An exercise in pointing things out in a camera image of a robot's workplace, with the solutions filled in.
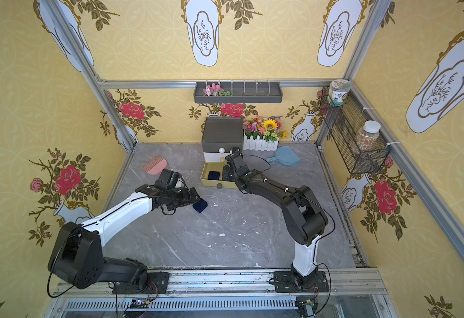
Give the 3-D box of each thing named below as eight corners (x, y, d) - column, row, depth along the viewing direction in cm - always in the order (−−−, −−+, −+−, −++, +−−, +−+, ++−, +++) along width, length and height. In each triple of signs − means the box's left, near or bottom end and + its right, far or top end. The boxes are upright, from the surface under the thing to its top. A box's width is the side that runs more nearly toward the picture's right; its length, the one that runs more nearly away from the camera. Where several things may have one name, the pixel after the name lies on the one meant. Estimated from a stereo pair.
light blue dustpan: (267, 164, 114) (267, 162, 112) (265, 148, 122) (265, 146, 120) (299, 164, 114) (300, 162, 112) (295, 148, 122) (296, 146, 120)
